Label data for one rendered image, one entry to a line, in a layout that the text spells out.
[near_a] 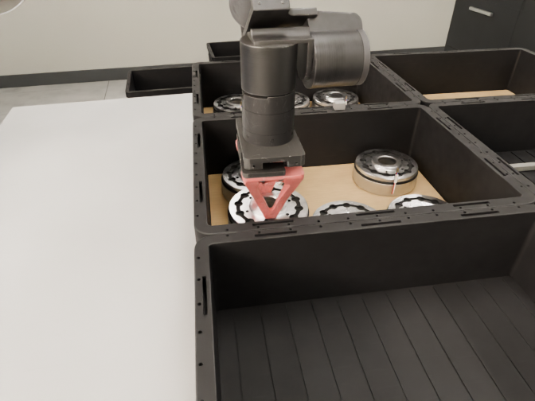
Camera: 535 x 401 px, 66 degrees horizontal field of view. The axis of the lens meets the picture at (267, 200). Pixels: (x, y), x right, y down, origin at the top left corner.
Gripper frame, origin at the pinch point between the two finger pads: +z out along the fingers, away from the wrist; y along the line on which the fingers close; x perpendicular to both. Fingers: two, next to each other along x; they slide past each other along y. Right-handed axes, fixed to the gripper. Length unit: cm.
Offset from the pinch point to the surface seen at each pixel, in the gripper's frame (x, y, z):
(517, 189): -29.6, -5.5, -2.5
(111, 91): 82, 295, 94
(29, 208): 45, 33, 21
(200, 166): 8.1, 5.7, -2.2
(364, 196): -17.1, 9.4, 7.7
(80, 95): 105, 292, 95
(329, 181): -13.0, 14.8, 7.8
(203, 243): 8.0, -9.6, -2.4
